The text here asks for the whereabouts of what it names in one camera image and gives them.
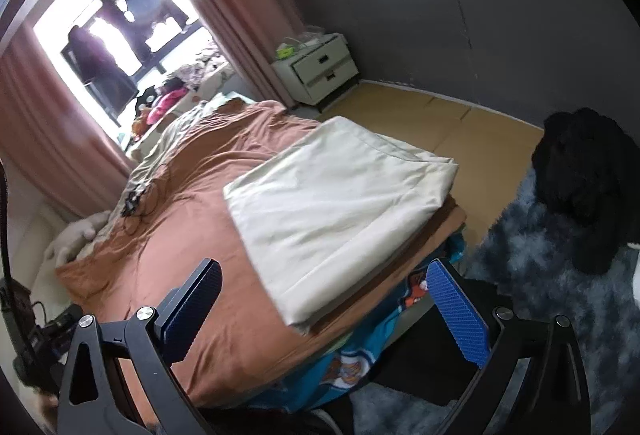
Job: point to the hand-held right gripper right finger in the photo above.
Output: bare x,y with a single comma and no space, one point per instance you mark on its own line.
457,315

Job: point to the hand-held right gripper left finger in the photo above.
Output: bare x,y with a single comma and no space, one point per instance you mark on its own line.
192,310

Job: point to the cream jacket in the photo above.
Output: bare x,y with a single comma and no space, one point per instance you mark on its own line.
340,215

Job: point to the pile of toys and clothes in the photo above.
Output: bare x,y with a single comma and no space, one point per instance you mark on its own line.
205,91

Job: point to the dark cloth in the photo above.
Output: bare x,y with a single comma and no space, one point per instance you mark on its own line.
425,365

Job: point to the orange-brown blanket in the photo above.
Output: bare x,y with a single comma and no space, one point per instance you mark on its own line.
200,235

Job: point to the cream padded headboard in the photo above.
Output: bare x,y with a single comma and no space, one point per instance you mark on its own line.
30,260

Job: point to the grey shaggy rug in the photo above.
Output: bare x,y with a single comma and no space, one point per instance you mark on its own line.
540,275

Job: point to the beige pillow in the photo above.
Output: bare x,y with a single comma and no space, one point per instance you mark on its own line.
75,235

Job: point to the teal printed bed sheet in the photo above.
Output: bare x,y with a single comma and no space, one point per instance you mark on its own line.
350,360

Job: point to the light grey bed sheet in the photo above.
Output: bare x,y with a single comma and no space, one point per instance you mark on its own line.
170,140

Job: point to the brown cardboard floor mat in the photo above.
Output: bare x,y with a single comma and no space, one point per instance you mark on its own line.
475,135

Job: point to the black fluffy garment pile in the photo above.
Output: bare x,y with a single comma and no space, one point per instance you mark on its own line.
585,185

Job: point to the orange plush toy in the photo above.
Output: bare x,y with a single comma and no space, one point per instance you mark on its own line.
141,122

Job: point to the pink curtain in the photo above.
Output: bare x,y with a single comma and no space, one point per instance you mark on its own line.
50,140
225,15

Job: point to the pink cushion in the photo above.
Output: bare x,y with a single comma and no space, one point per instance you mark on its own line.
162,107

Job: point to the dark hanging coat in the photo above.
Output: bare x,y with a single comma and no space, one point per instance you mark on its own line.
105,80

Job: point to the white nightstand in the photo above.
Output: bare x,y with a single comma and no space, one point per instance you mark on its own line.
320,70

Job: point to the green items on nightstand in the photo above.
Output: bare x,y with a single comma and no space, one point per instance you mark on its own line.
287,49

